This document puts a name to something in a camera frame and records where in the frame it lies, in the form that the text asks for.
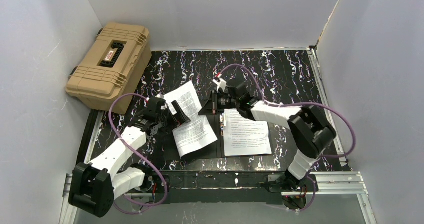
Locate tan plastic tool case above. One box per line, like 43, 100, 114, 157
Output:
65, 22, 152, 114

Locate printed white paper sheets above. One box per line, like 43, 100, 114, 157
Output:
223, 109, 272, 156

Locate purple cable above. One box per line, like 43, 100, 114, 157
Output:
108, 93, 169, 215
216, 63, 357, 213

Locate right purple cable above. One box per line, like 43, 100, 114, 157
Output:
216, 63, 357, 213

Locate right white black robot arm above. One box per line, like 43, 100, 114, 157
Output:
199, 79, 337, 185

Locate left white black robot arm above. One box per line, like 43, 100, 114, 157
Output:
68, 97, 191, 217

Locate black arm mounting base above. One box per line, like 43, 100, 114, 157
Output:
162, 170, 319, 205

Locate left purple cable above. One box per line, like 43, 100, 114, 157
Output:
108, 93, 169, 215

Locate silver folder lever clip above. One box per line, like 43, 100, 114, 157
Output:
219, 113, 226, 136

